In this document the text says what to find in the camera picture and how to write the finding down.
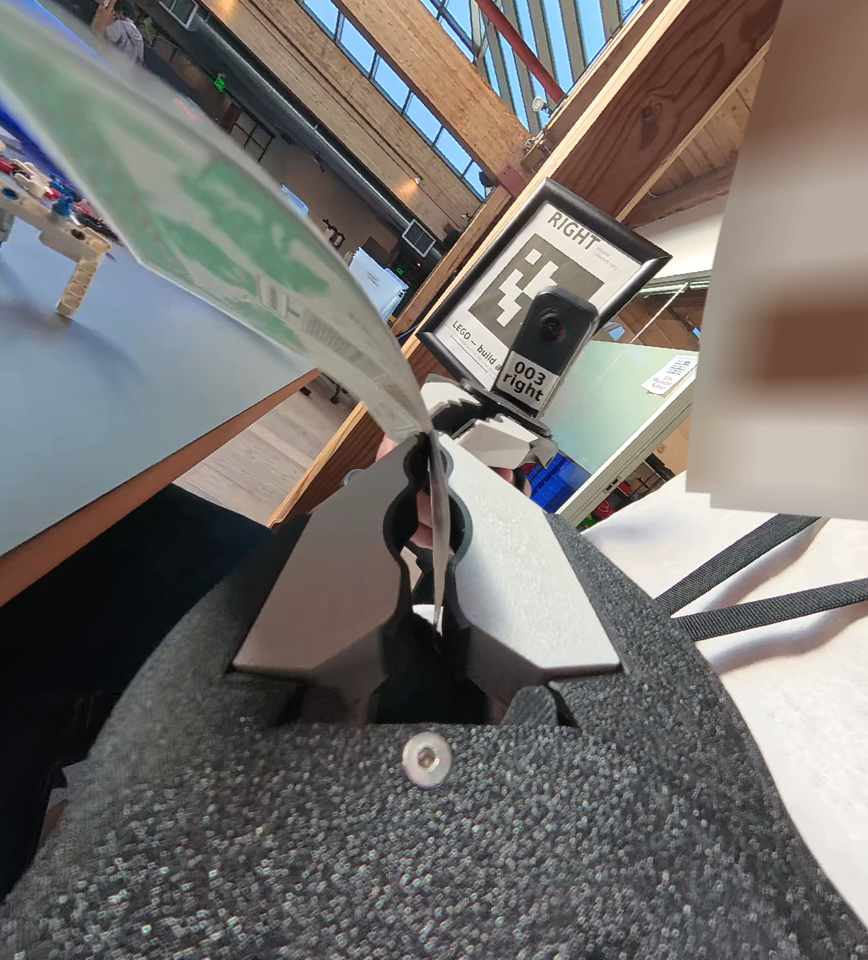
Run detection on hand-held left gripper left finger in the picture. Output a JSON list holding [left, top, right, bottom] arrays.
[[231, 435, 426, 726]]

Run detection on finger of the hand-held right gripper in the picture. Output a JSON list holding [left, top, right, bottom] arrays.
[[421, 377, 497, 434], [453, 417, 560, 471]]

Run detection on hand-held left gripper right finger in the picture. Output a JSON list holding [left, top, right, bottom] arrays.
[[434, 437, 624, 708]]

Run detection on green and white sticker sheet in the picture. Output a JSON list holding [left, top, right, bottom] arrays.
[[0, 0, 456, 635]]

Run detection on person's right hand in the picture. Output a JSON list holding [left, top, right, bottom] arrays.
[[408, 486, 438, 552]]

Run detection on stack of blue crates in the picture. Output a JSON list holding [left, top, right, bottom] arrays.
[[522, 452, 594, 517]]

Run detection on frosted glass partition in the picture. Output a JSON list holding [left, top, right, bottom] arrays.
[[546, 277, 709, 526]]

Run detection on white paper sign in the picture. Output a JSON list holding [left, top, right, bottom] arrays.
[[640, 354, 699, 397]]

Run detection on white panel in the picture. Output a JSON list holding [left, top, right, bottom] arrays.
[[347, 247, 409, 322]]

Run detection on black webbing strap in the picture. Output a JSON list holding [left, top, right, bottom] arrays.
[[674, 568, 868, 642], [655, 513, 823, 618]]

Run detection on beige lego frame assembly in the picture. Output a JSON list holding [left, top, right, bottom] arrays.
[[0, 123, 119, 320]]

